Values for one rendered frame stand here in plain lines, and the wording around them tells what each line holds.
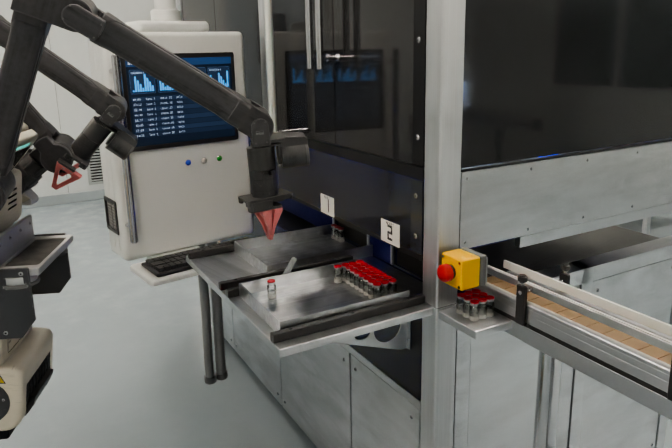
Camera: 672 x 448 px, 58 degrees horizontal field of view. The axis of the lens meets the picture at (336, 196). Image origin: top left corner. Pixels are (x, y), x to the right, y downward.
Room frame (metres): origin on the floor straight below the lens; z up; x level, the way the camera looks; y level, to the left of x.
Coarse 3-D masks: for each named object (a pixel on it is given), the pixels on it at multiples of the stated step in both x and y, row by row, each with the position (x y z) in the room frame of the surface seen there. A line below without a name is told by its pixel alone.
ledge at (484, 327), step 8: (440, 312) 1.32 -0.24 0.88; (448, 312) 1.32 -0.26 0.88; (448, 320) 1.30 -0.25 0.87; (456, 320) 1.28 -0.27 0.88; (464, 320) 1.27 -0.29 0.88; (480, 320) 1.27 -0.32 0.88; (488, 320) 1.27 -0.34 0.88; (496, 320) 1.27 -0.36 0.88; (504, 320) 1.27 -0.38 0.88; (456, 328) 1.27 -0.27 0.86; (464, 328) 1.25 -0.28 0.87; (472, 328) 1.23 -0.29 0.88; (480, 328) 1.23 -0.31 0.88; (488, 328) 1.23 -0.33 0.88; (496, 328) 1.25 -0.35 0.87; (504, 328) 1.26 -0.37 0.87; (472, 336) 1.22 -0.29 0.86; (480, 336) 1.22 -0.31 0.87
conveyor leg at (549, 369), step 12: (540, 360) 1.24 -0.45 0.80; (552, 360) 1.22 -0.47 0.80; (540, 372) 1.24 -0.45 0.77; (552, 372) 1.22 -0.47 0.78; (540, 384) 1.23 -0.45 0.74; (552, 384) 1.22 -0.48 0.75; (540, 396) 1.23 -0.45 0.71; (552, 396) 1.22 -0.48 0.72; (540, 408) 1.23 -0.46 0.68; (552, 408) 1.22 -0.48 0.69; (540, 420) 1.23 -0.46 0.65; (552, 420) 1.22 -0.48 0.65; (540, 432) 1.23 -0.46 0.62; (552, 432) 1.22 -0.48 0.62; (540, 444) 1.23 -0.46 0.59; (552, 444) 1.22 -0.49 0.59
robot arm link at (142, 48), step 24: (72, 24) 1.09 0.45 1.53; (96, 24) 1.10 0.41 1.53; (120, 24) 1.14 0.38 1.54; (120, 48) 1.14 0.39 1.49; (144, 48) 1.15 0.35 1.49; (168, 72) 1.17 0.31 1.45; (192, 72) 1.18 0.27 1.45; (192, 96) 1.18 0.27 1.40; (216, 96) 1.19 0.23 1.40; (240, 96) 1.22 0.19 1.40; (240, 120) 1.20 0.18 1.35
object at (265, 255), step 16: (240, 240) 1.80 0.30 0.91; (256, 240) 1.82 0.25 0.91; (272, 240) 1.85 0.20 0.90; (288, 240) 1.87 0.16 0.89; (304, 240) 1.88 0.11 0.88; (320, 240) 1.88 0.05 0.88; (240, 256) 1.75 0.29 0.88; (256, 256) 1.74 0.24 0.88; (272, 256) 1.73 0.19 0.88; (288, 256) 1.73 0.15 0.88; (304, 256) 1.73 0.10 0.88; (320, 256) 1.64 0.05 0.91; (336, 256) 1.67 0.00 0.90; (368, 256) 1.72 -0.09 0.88
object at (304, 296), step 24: (336, 264) 1.57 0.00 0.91; (240, 288) 1.43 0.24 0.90; (264, 288) 1.47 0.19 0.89; (288, 288) 1.48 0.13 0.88; (312, 288) 1.48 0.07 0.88; (336, 288) 1.47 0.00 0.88; (264, 312) 1.29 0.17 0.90; (288, 312) 1.33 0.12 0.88; (312, 312) 1.33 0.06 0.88; (336, 312) 1.28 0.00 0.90
